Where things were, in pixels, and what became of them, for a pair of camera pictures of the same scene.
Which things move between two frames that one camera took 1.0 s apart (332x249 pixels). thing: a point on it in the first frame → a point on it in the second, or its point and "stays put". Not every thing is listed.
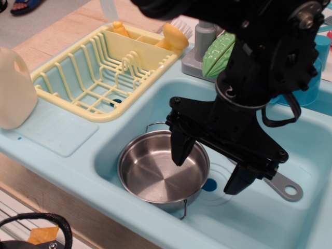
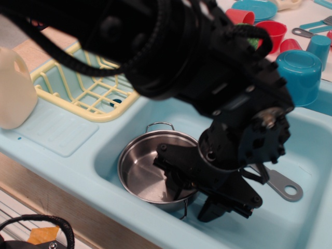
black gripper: [233, 132] → [186, 169]
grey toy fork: [280, 182] stays put
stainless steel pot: [147, 170] stays put
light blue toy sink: [291, 208] stays put
